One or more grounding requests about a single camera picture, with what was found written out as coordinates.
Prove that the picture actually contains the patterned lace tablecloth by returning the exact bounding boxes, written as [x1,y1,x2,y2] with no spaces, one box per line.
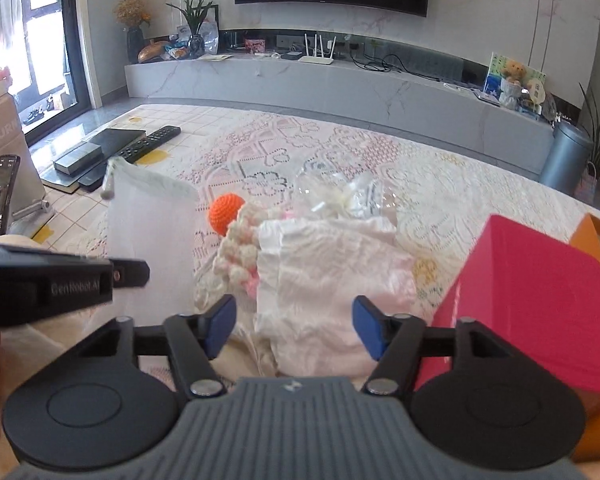
[10,104,600,341]

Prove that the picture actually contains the grey blue trash can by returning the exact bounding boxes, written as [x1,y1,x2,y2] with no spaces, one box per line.
[539,120,595,196]

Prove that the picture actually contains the green plant in glass vase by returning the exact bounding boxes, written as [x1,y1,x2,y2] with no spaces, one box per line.
[166,0,225,58]

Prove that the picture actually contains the teddy bear bouquet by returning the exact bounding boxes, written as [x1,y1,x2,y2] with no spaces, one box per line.
[500,59,527,111]

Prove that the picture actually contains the clear plastic bag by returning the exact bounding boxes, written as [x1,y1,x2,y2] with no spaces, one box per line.
[292,167,398,231]

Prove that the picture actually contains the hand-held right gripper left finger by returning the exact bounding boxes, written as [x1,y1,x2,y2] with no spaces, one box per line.
[77,294,237,400]

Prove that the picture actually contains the white marble television console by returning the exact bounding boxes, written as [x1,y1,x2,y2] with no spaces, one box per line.
[124,50,556,156]

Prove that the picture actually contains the round paper fan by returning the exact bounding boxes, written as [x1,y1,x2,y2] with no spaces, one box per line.
[527,80,550,111]

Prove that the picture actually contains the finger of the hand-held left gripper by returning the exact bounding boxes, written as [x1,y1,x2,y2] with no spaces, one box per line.
[111,258,151,291]

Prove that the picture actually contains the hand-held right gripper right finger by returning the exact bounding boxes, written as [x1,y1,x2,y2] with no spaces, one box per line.
[352,296,516,398]

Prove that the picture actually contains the white cardboard box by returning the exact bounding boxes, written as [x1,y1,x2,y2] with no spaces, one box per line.
[0,67,56,218]

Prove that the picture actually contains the cream dotted blanket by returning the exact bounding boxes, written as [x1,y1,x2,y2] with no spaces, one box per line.
[0,232,286,480]

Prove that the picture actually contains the glass sliding door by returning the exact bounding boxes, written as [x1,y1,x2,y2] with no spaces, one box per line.
[0,0,96,136]

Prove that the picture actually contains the black remote control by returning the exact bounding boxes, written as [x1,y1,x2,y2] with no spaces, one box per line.
[116,125,182,163]

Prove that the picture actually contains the teddy bear toy display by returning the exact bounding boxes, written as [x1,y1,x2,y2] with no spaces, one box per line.
[484,51,548,106]

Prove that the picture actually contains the white router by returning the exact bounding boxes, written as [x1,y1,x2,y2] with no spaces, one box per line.
[297,33,337,66]

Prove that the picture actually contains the grey flat box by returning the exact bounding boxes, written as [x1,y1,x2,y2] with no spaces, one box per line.
[52,141,105,177]

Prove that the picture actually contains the white printed bag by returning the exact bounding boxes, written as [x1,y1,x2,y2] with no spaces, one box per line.
[200,19,220,55]

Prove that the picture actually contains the black smartphone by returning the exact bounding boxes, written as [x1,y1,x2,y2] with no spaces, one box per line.
[0,154,22,238]

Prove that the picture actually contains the woven handbag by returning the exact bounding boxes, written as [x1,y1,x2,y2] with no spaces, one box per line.
[575,162,598,198]

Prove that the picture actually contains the golden brown ornament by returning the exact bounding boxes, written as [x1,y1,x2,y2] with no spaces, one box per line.
[137,40,173,63]

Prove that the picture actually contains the red lidded clear cube container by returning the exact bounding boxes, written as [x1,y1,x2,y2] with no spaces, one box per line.
[414,214,600,396]

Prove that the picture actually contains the dried flowers in dark vase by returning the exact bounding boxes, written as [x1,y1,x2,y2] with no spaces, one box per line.
[112,0,153,65]

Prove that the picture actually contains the white gauze cloth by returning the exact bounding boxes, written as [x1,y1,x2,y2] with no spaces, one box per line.
[100,156,198,328]

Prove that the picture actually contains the orange and cream crocheted toy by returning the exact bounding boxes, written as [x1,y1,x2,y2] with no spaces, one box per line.
[207,194,291,301]

